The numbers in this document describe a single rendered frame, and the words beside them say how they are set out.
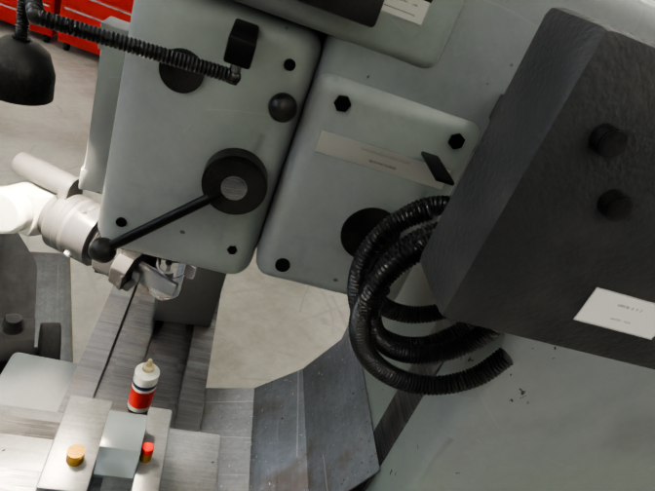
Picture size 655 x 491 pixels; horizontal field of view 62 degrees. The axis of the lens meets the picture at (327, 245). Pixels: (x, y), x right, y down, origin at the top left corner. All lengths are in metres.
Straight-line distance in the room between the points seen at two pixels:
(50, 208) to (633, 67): 0.73
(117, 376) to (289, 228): 0.55
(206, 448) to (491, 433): 0.43
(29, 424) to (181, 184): 0.45
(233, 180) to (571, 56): 0.36
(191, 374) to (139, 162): 0.57
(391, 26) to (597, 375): 0.45
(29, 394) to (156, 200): 0.60
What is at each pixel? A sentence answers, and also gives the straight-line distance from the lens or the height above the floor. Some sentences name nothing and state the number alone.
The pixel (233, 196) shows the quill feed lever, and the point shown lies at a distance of 0.60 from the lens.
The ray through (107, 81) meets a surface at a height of 1.49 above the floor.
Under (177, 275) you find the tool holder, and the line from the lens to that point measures 0.80.
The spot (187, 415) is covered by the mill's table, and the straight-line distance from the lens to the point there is 1.05.
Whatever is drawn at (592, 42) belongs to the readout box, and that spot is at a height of 1.71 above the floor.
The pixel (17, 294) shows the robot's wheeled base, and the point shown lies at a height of 0.57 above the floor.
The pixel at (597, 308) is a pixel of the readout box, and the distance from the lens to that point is 0.44.
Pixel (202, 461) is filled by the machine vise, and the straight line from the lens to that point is 0.91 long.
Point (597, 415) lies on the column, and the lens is 0.78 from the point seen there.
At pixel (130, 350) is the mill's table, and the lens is 1.14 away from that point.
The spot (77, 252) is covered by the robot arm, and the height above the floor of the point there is 1.23.
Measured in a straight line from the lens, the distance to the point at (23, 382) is 1.18.
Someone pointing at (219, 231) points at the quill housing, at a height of 1.38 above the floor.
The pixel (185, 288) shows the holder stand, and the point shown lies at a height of 1.02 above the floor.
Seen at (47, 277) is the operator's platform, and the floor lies 0.40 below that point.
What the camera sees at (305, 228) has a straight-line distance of 0.63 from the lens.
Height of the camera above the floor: 1.72
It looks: 29 degrees down
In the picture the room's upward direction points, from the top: 22 degrees clockwise
